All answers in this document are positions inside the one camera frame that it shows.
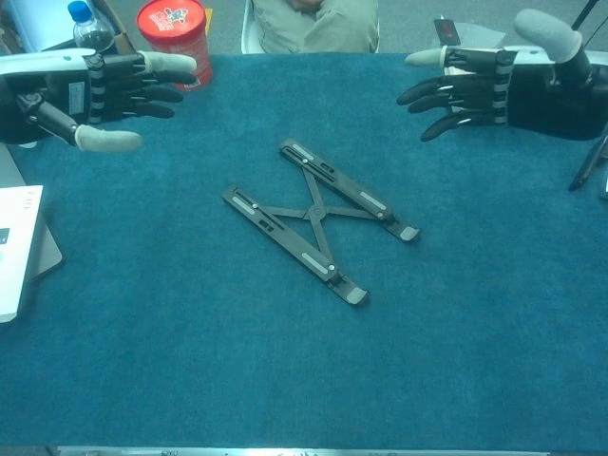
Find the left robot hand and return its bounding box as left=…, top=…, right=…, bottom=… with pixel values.
left=0, top=47, right=199, bottom=154

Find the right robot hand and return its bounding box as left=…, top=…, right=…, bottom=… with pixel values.
left=396, top=8, right=608, bottom=143

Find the black folding laptop stand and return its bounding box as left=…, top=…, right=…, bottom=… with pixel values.
left=221, top=137, right=422, bottom=309

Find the grey closed laptop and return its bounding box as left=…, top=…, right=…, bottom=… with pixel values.
left=0, top=142, right=64, bottom=281

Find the cola bottle blue label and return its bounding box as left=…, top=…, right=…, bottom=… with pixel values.
left=67, top=0, right=120, bottom=56

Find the grey paper sheet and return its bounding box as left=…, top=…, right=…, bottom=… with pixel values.
left=450, top=23, right=507, bottom=48

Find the brown cardboard box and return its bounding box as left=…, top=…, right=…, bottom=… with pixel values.
left=87, top=0, right=139, bottom=54

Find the black tripod leg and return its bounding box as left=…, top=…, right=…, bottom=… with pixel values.
left=569, top=0, right=602, bottom=32

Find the black device on floor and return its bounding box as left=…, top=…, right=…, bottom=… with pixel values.
left=433, top=16, right=460, bottom=48

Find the red cylindrical canister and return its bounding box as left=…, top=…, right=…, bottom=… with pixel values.
left=136, top=0, right=214, bottom=92

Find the white product box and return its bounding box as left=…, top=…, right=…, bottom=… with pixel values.
left=0, top=184, right=45, bottom=324

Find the seated person in beige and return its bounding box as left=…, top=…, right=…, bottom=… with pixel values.
left=251, top=0, right=381, bottom=54

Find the teal fabric table cover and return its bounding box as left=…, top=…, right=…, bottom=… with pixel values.
left=0, top=51, right=608, bottom=450

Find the aluminium frame rail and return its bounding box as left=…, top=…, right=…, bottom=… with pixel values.
left=56, top=445, right=608, bottom=456

